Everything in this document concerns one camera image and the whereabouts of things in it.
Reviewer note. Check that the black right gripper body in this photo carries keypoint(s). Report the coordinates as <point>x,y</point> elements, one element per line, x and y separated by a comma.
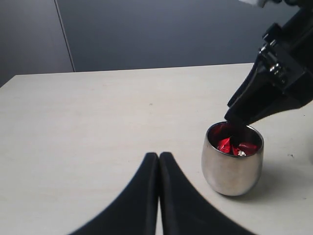
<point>288,56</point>

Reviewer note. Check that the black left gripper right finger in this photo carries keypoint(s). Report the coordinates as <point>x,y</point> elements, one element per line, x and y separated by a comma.
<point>184,211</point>

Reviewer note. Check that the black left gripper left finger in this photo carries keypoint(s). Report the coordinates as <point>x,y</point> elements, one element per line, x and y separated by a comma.
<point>134,210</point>

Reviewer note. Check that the stainless steel cup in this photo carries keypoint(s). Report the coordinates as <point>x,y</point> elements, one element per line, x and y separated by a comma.
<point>227,174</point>

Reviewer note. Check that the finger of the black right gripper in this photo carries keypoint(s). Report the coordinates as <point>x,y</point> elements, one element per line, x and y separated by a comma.
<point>264,107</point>
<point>264,80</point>

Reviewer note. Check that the red candies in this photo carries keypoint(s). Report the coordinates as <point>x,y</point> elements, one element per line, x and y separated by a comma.
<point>232,141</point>

